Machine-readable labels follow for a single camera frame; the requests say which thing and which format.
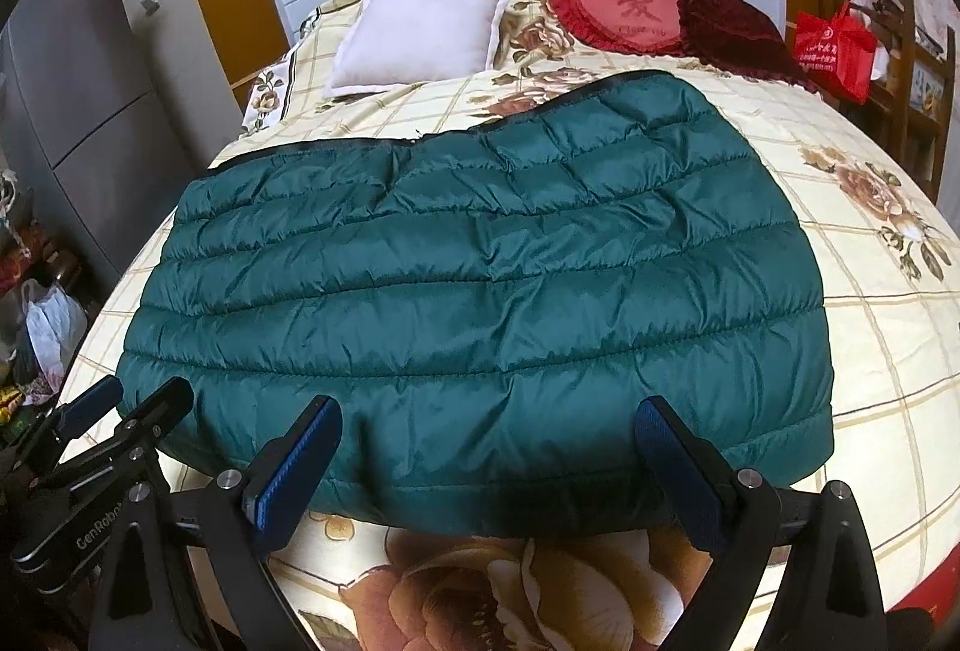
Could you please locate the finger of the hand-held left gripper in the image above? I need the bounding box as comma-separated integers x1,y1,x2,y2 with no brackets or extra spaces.
34,377,194,509
30,375,125,472

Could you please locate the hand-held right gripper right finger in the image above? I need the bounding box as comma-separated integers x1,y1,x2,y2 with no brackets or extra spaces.
634,394,890,651

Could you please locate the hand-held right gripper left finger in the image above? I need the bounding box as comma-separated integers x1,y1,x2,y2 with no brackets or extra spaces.
90,394,344,651

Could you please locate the green puffer jacket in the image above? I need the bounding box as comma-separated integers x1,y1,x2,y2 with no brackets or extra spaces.
116,70,837,536

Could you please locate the white plastic bag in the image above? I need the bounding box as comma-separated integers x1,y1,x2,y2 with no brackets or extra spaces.
19,280,89,389

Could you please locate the colourful cloth pile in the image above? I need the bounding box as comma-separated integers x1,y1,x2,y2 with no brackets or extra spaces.
0,171,53,299

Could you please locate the cream floral bedspread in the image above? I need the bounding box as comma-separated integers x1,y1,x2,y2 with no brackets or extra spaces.
56,0,960,651

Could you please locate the grey refrigerator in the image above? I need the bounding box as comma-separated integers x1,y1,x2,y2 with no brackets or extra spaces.
0,0,241,277

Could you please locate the dark red velvet pillow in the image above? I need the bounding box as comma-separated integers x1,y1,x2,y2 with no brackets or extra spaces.
677,0,818,93

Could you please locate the wooden chair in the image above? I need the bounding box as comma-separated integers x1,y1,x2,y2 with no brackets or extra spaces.
847,0,947,194

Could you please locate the red plastic bag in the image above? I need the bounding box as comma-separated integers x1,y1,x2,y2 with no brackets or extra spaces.
793,0,878,103

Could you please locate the white square pillow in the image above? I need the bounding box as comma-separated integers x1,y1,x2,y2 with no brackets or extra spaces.
324,0,518,99

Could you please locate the red heart-shaped pillow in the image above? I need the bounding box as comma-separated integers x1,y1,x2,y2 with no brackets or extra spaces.
553,0,687,57

